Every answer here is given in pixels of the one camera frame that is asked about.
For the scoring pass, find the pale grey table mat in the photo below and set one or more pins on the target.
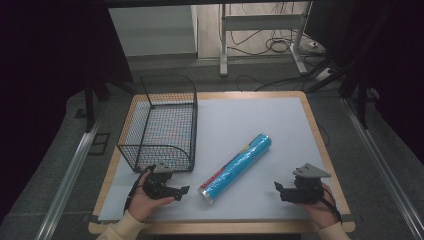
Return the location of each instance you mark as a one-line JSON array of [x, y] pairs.
[[266, 113]]

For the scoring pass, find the white power strip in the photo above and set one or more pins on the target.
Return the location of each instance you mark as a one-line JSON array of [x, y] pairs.
[[324, 75]]

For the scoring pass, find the dark curtain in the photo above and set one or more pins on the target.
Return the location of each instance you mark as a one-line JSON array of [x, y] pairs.
[[393, 66], [43, 66]]

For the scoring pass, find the aluminium floor rail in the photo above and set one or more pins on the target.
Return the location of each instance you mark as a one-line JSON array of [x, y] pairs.
[[66, 183], [383, 166]]

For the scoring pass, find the blue cylindrical roll package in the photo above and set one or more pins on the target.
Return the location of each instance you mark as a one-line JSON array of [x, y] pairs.
[[235, 166]]

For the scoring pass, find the white metal desk frame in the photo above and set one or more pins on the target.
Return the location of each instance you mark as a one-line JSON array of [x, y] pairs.
[[260, 21]]

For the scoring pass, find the black floor plate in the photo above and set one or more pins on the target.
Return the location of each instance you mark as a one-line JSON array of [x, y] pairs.
[[99, 143]]

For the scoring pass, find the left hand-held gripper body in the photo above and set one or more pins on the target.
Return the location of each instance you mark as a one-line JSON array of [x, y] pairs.
[[156, 185]]

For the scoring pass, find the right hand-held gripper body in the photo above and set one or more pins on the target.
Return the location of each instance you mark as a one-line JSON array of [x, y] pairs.
[[308, 190]]

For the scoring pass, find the person's right hand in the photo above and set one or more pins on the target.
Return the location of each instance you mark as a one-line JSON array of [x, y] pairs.
[[321, 213]]

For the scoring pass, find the black metal stand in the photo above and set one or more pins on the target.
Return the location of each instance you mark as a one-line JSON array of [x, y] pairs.
[[361, 100], [89, 103]]

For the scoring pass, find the person's left hand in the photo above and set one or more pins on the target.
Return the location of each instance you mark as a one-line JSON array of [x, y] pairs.
[[141, 205]]

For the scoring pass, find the white cabinet panel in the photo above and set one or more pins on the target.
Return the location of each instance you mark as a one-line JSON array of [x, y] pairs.
[[153, 30]]

